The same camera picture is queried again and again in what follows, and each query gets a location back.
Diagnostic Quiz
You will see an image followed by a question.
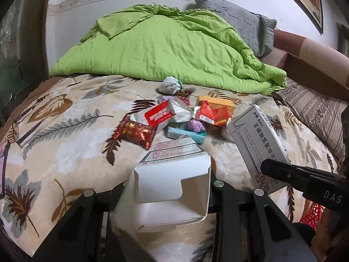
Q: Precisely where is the white medicine box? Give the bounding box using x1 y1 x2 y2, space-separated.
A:
227 105 290 194

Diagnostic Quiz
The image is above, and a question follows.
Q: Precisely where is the white cardboard box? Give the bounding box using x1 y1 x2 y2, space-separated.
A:
131 137 211 233

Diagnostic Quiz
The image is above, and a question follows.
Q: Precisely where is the teal tissue pack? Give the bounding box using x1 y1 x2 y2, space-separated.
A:
167 127 207 145

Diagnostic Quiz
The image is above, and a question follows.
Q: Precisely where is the purple paper ball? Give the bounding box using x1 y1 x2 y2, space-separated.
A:
186 119 206 133

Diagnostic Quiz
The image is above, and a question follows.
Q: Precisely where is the red plastic basket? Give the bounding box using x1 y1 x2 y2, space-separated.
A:
299 202 325 230

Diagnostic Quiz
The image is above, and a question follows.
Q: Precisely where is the striped beige pillow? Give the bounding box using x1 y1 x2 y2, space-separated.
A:
273 78 348 162

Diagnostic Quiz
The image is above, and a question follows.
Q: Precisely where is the torn red carton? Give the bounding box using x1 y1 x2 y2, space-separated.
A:
195 101 232 126

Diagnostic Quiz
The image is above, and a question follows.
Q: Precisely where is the brown beige headboard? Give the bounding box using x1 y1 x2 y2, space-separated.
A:
262 30 348 102

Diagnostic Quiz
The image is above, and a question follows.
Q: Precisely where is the dark red snack wrapper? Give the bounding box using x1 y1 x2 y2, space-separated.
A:
112 115 158 150

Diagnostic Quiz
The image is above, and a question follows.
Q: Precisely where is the orange medicine box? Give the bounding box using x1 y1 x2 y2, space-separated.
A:
196 96 235 113

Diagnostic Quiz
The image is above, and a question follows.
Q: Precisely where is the leaf pattern blanket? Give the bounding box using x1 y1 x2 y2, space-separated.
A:
1 75 338 261

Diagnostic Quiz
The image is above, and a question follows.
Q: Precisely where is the red white tissue pack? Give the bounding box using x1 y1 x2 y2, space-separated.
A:
130 99 194 131

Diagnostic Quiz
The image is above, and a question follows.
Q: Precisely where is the pink notebook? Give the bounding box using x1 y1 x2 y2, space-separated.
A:
0 141 11 199

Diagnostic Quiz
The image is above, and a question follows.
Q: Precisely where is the dark window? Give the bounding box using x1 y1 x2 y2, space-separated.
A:
337 23 349 57

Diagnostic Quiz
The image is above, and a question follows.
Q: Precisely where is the grey quilted pillow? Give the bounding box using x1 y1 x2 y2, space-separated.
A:
195 0 277 59

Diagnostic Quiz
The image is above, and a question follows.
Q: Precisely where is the purple foil wrapper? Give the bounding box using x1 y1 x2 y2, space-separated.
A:
157 96 190 106

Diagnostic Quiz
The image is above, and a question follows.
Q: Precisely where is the crumpled white green paper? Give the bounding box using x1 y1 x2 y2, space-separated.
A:
157 76 183 95

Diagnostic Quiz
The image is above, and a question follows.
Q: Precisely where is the glass wooden door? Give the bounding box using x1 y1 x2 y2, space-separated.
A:
1 0 48 122

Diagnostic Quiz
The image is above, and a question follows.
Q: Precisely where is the green quilt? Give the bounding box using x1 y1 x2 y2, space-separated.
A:
49 4 287 95

